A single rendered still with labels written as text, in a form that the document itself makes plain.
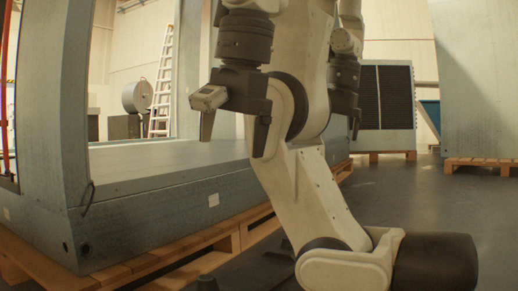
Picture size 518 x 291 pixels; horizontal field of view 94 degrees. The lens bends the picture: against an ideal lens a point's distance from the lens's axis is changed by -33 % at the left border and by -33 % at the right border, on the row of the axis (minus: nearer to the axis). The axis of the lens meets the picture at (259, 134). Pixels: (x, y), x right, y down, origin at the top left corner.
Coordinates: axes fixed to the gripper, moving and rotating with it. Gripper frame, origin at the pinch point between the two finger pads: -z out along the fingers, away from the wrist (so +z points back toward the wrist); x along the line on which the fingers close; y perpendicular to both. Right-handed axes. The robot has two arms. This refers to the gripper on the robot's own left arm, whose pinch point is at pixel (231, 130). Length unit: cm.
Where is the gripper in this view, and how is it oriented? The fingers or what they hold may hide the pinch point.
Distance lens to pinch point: 54.6
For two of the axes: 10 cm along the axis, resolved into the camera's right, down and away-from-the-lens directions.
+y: -5.7, 0.4, -8.2
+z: 1.4, -9.8, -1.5
